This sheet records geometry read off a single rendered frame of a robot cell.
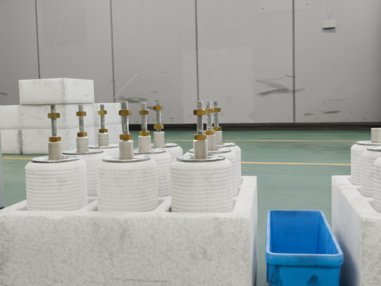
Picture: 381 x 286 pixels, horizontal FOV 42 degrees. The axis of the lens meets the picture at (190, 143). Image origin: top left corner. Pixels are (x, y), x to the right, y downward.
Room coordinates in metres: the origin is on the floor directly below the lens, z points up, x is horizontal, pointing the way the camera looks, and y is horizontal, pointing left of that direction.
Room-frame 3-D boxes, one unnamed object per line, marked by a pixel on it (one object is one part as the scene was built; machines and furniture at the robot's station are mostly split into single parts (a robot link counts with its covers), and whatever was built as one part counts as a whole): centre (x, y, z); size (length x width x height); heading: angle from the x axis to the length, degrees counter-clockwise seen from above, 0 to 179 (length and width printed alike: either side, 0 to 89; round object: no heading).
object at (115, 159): (0.78, 0.10, 0.25); 0.08 x 0.08 x 0.01
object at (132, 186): (0.78, 0.10, 0.16); 0.10 x 0.10 x 0.18
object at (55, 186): (0.80, 0.22, 0.16); 0.10 x 0.10 x 0.18
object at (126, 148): (0.78, 0.10, 0.26); 0.02 x 0.02 x 0.03
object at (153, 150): (0.90, 0.08, 0.25); 0.08 x 0.08 x 0.01
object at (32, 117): (3.77, 0.99, 0.27); 0.39 x 0.39 x 0.18; 70
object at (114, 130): (4.14, 0.83, 0.09); 0.39 x 0.39 x 0.18; 72
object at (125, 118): (0.78, 0.10, 0.31); 0.01 x 0.01 x 0.08
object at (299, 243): (0.83, -0.18, 0.06); 0.30 x 0.11 x 0.12; 171
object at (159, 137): (1.01, 0.06, 0.26); 0.02 x 0.02 x 0.03
